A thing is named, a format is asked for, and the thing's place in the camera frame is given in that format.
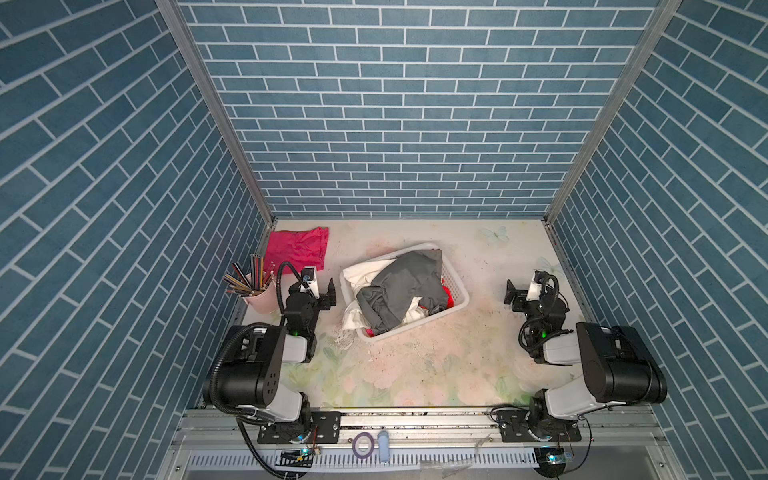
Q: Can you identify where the white plastic laundry basket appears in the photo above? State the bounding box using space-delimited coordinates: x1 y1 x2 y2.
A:
339 242 469 342

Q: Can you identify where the grey t shirt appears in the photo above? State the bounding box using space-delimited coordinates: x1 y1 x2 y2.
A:
357 249 443 335

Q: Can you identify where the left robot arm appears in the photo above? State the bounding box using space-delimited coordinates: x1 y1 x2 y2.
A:
203 279 337 431

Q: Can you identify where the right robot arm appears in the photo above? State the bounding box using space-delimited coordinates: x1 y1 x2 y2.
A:
503 270 668 437

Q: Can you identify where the white t shirt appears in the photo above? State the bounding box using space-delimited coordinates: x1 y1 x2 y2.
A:
342 259 428 330

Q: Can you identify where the pink pencil cup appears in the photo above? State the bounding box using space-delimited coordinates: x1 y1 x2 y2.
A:
242 282 279 315

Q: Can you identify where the folded magenta t shirt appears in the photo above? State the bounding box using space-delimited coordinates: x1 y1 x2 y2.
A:
264 227 329 273

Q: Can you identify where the red t shirt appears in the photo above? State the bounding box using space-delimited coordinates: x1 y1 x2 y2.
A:
418 284 455 316

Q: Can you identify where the coloured pencils bundle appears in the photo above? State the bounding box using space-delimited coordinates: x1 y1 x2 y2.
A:
223 254 275 297

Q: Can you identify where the purple tape roll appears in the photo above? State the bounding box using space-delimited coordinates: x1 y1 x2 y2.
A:
352 432 376 460

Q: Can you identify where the light blue small cylinder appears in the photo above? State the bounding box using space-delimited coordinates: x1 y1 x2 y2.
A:
377 429 391 464

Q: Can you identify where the left circuit board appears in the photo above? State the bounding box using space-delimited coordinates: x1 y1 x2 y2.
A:
276 448 315 469

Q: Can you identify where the right black cable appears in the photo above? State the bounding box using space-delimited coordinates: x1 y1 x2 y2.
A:
518 272 571 355

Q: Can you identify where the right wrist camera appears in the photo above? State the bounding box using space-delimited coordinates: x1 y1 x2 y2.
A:
526 270 550 302

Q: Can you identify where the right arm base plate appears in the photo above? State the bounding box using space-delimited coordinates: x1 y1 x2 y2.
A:
488 406 582 443

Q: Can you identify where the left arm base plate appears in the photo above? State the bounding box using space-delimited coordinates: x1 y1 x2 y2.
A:
257 410 342 445

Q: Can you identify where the aluminium front rail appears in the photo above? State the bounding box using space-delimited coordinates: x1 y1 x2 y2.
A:
157 405 685 480

